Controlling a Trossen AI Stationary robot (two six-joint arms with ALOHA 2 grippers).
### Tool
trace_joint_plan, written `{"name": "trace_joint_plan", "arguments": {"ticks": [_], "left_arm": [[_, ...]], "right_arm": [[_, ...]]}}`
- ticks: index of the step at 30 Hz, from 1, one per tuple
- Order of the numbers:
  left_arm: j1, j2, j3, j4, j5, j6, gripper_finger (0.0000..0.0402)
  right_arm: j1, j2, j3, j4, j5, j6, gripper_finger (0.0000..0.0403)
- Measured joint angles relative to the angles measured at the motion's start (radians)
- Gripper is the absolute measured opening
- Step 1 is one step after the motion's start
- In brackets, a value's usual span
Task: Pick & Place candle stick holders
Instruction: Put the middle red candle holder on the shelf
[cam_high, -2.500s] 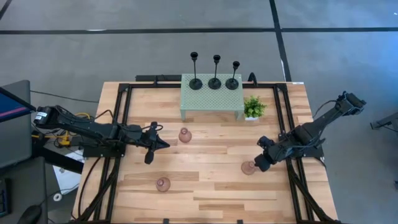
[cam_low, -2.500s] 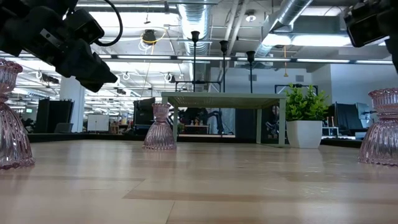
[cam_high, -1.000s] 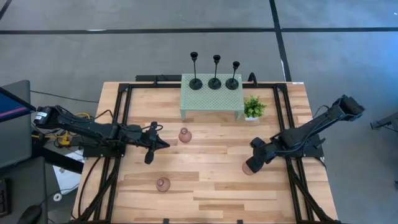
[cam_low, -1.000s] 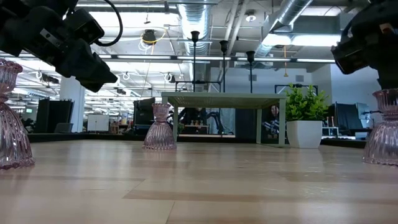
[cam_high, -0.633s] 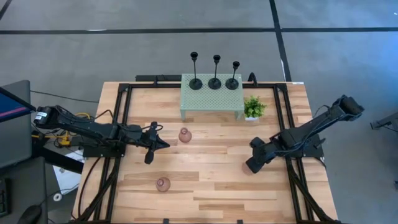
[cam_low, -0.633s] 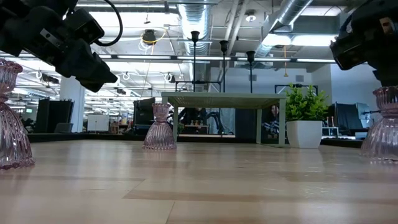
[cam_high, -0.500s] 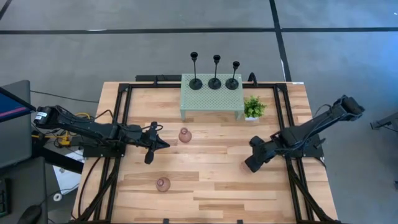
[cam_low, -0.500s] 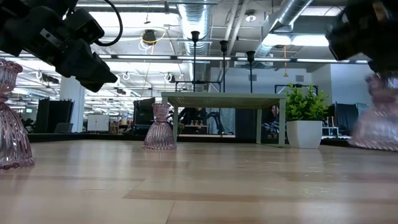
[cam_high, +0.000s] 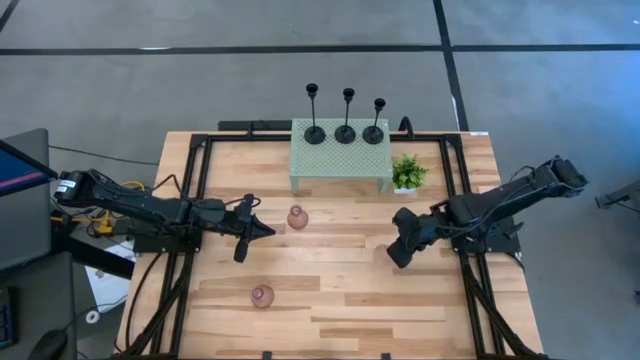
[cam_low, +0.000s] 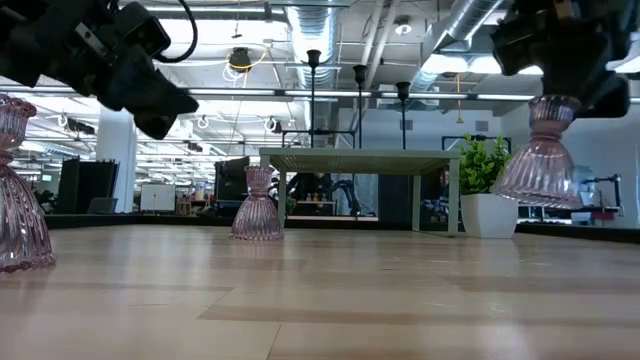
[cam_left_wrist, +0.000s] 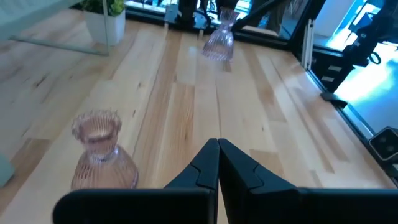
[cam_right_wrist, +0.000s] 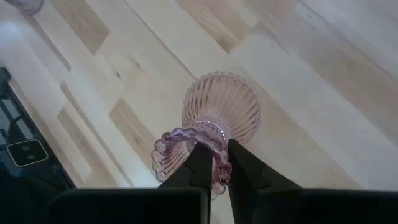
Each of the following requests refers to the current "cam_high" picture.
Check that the white tape roll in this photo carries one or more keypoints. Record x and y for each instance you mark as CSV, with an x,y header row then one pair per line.
x,y
88,316

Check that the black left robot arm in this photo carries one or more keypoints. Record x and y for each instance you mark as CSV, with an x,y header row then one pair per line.
x,y
150,207

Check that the tall black candlestick holder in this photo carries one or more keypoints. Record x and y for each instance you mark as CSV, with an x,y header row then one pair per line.
x,y
314,136

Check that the white label sticker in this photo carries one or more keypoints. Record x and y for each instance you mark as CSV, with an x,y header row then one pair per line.
x,y
479,133

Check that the short black candlestick holder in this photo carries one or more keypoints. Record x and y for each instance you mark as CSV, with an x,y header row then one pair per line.
x,y
373,136

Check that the grey desk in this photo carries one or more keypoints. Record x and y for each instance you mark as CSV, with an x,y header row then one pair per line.
x,y
40,300

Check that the dark keyboard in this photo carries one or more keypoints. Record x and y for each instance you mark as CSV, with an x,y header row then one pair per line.
x,y
5,320

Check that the black computer mouse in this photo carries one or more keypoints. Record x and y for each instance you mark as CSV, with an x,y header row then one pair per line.
x,y
47,346

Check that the green perforated metal shelf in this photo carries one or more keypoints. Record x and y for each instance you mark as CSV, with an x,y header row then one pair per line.
x,y
340,160

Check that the green plant in white pot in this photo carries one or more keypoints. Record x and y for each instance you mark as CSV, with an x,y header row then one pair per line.
x,y
407,172

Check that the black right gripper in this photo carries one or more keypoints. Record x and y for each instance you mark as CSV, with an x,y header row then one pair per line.
x,y
430,230

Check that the white paper sheet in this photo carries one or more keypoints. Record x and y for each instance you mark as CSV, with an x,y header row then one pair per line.
x,y
107,290

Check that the medium black candlestick holder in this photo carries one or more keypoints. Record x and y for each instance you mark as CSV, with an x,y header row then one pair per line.
x,y
345,135

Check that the laptop screen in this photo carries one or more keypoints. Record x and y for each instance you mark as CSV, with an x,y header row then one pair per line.
x,y
20,172

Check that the black metal beam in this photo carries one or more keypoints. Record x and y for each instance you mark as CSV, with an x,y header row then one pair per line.
x,y
95,257

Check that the grey cabinet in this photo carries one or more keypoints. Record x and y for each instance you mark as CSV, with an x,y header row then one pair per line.
x,y
22,225

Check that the black metal table frame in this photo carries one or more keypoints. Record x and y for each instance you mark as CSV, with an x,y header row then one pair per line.
x,y
230,137

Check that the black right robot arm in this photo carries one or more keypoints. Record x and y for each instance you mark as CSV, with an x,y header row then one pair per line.
x,y
500,197

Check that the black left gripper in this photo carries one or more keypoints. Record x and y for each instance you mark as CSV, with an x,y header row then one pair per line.
x,y
232,220

